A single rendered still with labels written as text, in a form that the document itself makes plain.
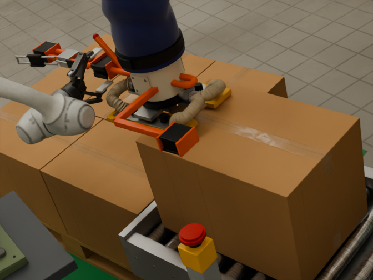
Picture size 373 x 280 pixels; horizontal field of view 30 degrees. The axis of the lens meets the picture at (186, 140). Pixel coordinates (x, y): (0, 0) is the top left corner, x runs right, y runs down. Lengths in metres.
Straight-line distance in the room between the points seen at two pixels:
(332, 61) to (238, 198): 2.29
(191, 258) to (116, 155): 1.23
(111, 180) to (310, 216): 1.02
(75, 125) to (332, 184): 0.79
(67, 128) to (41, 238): 0.44
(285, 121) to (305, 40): 2.34
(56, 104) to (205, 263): 0.68
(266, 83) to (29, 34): 2.81
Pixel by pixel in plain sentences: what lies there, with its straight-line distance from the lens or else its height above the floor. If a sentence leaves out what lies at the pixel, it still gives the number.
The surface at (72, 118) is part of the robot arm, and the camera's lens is 2.10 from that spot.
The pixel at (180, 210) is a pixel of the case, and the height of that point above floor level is 0.69.
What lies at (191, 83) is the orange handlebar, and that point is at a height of 1.09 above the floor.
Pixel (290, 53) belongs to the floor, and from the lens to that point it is 4.41.
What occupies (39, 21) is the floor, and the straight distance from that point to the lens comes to 5.74.
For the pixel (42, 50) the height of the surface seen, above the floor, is 1.08.
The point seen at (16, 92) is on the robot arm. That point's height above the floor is 1.27.
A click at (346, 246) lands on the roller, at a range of 2.34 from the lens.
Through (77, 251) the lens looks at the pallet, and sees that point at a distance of 3.33.
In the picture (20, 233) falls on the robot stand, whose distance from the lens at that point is 2.44.
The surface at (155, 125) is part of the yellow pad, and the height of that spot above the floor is 0.98.
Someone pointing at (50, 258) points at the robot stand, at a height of 0.75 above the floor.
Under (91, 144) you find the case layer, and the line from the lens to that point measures 3.07.
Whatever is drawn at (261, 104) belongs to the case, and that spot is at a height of 0.95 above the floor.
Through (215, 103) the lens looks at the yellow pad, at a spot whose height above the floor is 0.97.
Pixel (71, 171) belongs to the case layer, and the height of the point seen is 0.54.
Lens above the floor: 2.25
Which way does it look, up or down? 36 degrees down
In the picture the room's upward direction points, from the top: 15 degrees counter-clockwise
